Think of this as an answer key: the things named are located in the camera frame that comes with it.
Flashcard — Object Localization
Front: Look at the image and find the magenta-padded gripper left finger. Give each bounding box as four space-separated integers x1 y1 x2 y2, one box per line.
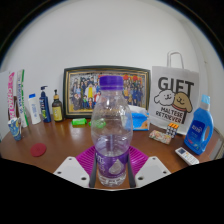
53 145 98 189

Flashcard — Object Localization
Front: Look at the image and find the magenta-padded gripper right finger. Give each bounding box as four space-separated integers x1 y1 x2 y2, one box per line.
127 145 172 189

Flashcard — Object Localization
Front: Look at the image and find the clear purple-capped water bottle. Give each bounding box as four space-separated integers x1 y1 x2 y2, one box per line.
90 75 134 188

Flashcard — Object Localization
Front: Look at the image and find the small patterned pouch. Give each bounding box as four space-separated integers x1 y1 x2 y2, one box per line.
148 129 173 145

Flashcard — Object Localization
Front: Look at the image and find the white remote control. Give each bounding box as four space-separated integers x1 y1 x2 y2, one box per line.
174 146 200 166

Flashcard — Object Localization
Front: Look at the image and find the flat round red coaster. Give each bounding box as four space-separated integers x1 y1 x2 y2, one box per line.
30 142 47 158

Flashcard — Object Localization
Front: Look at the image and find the colourful puzzle cube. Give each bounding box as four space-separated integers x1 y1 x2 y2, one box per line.
165 122 180 139

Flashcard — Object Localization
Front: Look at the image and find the blue tissue pack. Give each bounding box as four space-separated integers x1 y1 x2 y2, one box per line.
128 104 150 132

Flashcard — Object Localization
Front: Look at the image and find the yellow pump bottle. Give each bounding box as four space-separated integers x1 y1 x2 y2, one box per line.
51 89 64 123

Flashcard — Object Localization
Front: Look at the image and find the blue detergent bottle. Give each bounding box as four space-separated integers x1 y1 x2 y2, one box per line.
183 94 215 156

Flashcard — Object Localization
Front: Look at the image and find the dark blue pump bottle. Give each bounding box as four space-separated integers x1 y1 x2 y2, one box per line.
38 85 52 124

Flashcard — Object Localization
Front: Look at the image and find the white bottle with blue cap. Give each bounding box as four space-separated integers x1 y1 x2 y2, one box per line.
27 93 42 125

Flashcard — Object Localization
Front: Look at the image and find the white paper gift bag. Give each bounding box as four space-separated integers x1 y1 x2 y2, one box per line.
148 50 200 136

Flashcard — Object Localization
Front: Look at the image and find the framed group photo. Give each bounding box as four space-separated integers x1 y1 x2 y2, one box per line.
62 65 151 120

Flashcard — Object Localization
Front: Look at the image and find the white green shuttlecock tube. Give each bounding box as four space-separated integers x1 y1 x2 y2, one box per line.
16 69 30 128

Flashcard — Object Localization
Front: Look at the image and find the white refrigerator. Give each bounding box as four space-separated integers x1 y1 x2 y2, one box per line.
0 70 11 138

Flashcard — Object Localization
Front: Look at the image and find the pink shuttlecock tube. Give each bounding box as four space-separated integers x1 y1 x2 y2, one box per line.
7 71 18 120

